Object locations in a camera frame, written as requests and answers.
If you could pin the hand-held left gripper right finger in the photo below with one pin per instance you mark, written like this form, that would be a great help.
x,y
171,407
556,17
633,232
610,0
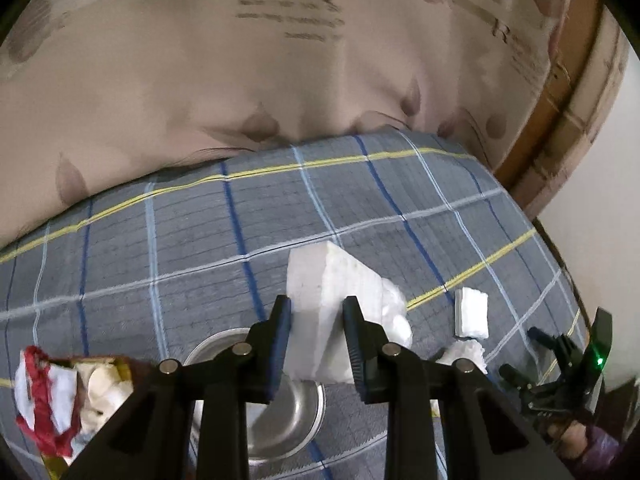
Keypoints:
x,y
356,355

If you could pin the cream cloth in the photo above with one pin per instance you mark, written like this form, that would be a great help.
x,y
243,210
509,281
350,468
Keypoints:
x,y
102,385

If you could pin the beige printed pillow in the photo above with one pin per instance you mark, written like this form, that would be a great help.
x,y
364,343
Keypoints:
x,y
200,85

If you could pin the red cloth with white label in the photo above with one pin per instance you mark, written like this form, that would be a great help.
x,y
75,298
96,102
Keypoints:
x,y
45,430

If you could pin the person's right hand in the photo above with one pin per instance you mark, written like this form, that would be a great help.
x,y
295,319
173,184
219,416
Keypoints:
x,y
570,435

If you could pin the taped cardboard panel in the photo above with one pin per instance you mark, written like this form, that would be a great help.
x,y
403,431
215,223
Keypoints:
x,y
595,110

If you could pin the crumpled white foam piece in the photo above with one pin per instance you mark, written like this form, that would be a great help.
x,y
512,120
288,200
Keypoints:
x,y
465,352

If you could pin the white cloth bundle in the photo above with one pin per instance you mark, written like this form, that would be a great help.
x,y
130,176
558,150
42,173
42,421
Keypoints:
x,y
395,310

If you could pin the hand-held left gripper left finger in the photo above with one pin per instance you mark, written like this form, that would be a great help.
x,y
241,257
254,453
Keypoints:
x,y
280,355

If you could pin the white folded pad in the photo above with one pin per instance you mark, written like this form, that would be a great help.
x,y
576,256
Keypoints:
x,y
471,312

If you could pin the steel bowl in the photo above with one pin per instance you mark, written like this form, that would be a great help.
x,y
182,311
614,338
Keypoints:
x,y
295,425

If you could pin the person's right forearm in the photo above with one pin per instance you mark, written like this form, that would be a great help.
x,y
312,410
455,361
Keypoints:
x,y
602,455

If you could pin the red and white snack bag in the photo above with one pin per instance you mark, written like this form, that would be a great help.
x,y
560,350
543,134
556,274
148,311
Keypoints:
x,y
52,467

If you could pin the white foam block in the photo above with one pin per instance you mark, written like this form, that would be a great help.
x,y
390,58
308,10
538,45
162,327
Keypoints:
x,y
325,285

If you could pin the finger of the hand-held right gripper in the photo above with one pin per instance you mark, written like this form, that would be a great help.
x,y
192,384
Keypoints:
x,y
515,375
545,341

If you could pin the blue plaid bed sheet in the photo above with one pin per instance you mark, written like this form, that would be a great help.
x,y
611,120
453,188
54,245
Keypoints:
x,y
175,240

